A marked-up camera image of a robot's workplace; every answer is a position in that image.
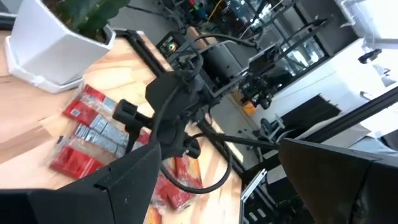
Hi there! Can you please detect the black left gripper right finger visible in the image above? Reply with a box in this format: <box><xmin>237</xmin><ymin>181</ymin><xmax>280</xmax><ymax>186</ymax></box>
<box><xmin>278</xmin><ymin>138</ymin><xmax>398</xmax><ymax>224</ymax></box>

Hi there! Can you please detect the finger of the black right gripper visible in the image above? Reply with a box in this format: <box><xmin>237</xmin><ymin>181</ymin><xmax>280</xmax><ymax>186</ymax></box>
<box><xmin>183</xmin><ymin>135</ymin><xmax>202</xmax><ymax>160</ymax></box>
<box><xmin>111</xmin><ymin>98</ymin><xmax>155</xmax><ymax>153</ymax></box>

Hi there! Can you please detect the black box with green light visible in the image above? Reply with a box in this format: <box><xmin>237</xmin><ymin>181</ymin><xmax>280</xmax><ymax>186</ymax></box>
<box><xmin>155</xmin><ymin>30</ymin><xmax>187</xmax><ymax>60</ymax></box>

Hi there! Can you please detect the black looped cable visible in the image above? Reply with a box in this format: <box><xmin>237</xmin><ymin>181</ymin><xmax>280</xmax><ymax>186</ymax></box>
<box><xmin>160</xmin><ymin>133</ymin><xmax>234</xmax><ymax>195</ymax></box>

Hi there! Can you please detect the green cactus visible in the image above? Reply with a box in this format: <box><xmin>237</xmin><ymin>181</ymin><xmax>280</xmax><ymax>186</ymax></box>
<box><xmin>43</xmin><ymin>0</ymin><xmax>131</xmax><ymax>43</ymax></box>

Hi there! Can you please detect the orange round object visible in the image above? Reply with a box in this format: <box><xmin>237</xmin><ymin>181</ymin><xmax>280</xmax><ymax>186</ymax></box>
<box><xmin>241</xmin><ymin>101</ymin><xmax>257</xmax><ymax>118</ymax></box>

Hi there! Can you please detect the black aluminium table frame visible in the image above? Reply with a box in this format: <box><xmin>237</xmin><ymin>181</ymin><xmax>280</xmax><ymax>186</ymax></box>
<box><xmin>114</xmin><ymin>28</ymin><xmax>398</xmax><ymax>181</ymax></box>

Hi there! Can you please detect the white hexagonal plant pot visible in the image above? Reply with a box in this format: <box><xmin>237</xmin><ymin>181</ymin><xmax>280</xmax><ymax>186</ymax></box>
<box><xmin>4</xmin><ymin>0</ymin><xmax>116</xmax><ymax>94</ymax></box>

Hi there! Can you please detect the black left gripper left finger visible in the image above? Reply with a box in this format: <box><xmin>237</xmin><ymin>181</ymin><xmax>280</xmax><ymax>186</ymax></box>
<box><xmin>0</xmin><ymin>141</ymin><xmax>162</xmax><ymax>224</ymax></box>

